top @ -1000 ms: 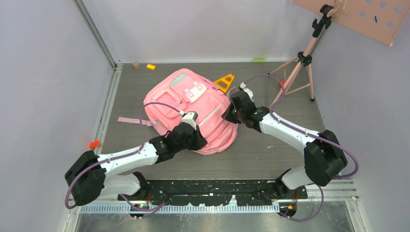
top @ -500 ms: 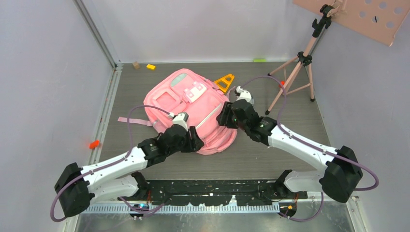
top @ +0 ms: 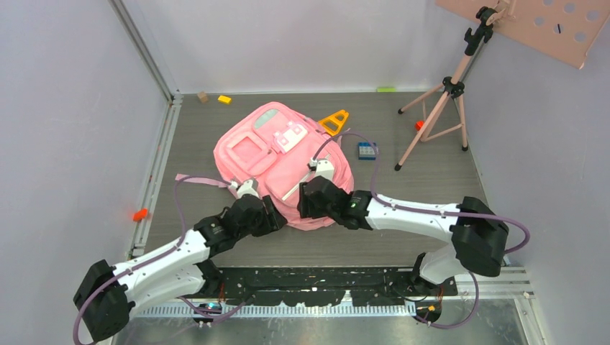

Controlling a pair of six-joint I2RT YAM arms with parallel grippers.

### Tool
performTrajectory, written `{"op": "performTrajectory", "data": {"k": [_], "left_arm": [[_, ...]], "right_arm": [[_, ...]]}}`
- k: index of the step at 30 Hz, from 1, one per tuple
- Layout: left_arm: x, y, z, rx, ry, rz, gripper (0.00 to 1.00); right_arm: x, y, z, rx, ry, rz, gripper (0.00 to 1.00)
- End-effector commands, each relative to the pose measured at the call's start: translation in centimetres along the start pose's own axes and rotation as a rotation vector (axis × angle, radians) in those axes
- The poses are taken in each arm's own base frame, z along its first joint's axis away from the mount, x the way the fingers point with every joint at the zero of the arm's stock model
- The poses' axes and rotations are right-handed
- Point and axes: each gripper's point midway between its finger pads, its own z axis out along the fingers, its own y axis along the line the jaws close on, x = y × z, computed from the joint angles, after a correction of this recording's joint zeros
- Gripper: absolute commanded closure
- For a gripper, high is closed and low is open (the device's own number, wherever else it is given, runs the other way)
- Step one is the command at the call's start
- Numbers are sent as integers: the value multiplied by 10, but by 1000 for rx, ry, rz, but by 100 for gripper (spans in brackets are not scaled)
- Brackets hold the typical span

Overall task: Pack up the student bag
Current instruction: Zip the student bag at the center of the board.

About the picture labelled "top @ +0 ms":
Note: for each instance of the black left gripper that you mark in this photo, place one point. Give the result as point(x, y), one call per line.
point(272, 220)

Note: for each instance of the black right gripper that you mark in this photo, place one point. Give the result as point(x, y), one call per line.
point(306, 205)

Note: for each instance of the pink student backpack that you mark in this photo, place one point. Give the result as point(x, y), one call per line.
point(274, 145)

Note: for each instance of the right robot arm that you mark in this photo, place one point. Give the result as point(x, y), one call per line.
point(475, 237)

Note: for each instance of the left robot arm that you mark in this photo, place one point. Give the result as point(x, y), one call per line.
point(110, 295)

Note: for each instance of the blue toy brick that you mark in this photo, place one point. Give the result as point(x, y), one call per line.
point(367, 151)

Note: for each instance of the yellow triangle ruler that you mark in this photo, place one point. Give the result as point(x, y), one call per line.
point(334, 123)

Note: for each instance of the small yellow brick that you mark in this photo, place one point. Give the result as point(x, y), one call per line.
point(224, 99)

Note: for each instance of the small wooden block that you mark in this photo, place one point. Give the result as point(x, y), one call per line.
point(202, 97)

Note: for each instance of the pink tripod music stand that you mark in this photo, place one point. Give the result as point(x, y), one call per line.
point(563, 30)

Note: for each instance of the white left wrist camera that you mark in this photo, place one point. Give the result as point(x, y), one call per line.
point(247, 188)

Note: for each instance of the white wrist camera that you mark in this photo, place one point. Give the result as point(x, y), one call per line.
point(247, 188)
point(321, 168)

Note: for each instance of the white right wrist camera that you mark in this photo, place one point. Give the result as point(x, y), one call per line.
point(321, 168)

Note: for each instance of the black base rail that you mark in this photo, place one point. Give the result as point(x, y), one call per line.
point(325, 291)

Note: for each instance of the orange clip on frame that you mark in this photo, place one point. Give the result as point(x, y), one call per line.
point(140, 215)

